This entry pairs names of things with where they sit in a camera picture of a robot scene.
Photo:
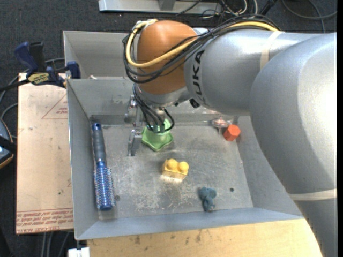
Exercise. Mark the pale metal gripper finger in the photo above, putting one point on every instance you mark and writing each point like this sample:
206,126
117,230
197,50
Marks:
130,108
133,143

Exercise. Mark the green star-shaped cup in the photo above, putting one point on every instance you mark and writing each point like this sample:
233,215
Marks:
158,141

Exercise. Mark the blue round hairbrush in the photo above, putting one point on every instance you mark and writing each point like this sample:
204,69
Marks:
101,170

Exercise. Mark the grey metal bin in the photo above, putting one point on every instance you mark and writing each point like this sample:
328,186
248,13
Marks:
150,186

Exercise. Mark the yellow toy brick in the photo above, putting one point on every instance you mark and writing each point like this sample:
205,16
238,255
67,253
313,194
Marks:
175,170

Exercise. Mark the clear glass spinning top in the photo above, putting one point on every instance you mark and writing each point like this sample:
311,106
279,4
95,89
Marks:
220,123

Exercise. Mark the brown cardboard board red print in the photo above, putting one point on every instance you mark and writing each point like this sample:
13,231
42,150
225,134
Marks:
43,154

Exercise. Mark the grey-blue toy elephant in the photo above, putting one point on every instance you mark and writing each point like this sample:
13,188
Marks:
207,195

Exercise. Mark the orange-red hexagonal block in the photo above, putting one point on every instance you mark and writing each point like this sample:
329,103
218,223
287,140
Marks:
231,132

